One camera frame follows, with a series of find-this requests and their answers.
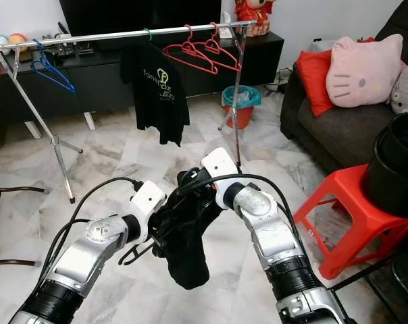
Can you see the black shirt green logo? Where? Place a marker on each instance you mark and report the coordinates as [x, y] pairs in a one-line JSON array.
[[160, 88]]

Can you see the green plastic hanger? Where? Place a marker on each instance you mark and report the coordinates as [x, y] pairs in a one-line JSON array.
[[148, 34]]

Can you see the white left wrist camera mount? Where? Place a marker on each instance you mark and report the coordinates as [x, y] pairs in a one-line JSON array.
[[148, 202]]

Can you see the black television console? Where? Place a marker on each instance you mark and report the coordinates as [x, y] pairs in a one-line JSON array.
[[96, 77]]

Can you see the black shirt red collar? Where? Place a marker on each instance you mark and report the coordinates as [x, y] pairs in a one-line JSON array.
[[184, 229]]

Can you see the dark grey sofa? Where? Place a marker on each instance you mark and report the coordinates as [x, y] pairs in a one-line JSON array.
[[332, 128]]

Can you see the black flat television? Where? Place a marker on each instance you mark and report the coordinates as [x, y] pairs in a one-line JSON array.
[[136, 17]]

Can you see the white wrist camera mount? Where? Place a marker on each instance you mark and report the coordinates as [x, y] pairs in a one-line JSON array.
[[221, 169], [148, 202]]

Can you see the red square cushion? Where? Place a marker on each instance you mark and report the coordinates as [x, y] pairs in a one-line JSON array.
[[315, 77]]

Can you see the black plastic hanger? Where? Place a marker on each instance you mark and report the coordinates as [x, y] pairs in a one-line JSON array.
[[133, 255]]

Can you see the pink cat face pillow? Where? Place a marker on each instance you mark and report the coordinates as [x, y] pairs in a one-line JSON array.
[[363, 71]]

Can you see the red plastic stool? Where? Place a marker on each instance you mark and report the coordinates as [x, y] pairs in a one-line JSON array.
[[352, 216]]

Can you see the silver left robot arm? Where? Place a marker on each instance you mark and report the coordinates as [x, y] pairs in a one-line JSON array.
[[96, 256]]

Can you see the red fortune figurine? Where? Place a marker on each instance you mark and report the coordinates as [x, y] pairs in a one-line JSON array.
[[251, 13]]

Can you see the blue plastic hanger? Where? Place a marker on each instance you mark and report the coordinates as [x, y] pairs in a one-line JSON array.
[[62, 83]]

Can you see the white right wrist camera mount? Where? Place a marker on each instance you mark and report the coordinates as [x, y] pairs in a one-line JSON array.
[[221, 169]]

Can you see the silver metal clothes rack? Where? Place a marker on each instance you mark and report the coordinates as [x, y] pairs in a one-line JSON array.
[[130, 34]]

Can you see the red bucket teal bag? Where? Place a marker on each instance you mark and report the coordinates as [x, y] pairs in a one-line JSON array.
[[239, 104]]

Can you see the side table lace cloth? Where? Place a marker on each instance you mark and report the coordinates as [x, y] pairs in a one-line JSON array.
[[322, 45]]

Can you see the black plastic bucket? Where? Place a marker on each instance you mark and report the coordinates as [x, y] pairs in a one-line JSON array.
[[393, 169]]

